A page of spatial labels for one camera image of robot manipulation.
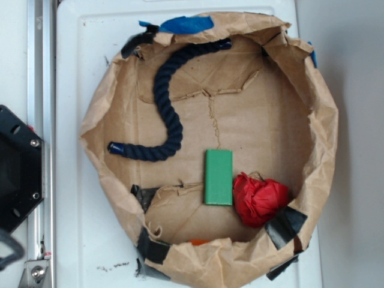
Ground dark blue twisted rope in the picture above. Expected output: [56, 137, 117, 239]
[107, 37, 233, 163]

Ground brown paper bag bin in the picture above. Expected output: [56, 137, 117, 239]
[80, 12, 338, 287]

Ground green rectangular block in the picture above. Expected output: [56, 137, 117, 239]
[205, 149, 233, 206]

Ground red crumpled cloth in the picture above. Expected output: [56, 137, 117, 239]
[233, 172, 290, 228]

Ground orange object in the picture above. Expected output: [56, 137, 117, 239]
[188, 239, 209, 246]

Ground white tray board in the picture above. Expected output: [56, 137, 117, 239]
[53, 0, 324, 288]

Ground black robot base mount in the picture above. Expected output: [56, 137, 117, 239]
[0, 105, 44, 233]

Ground aluminium extrusion rail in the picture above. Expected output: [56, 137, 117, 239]
[27, 1, 58, 287]

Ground metal corner bracket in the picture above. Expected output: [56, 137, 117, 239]
[18, 260, 52, 288]

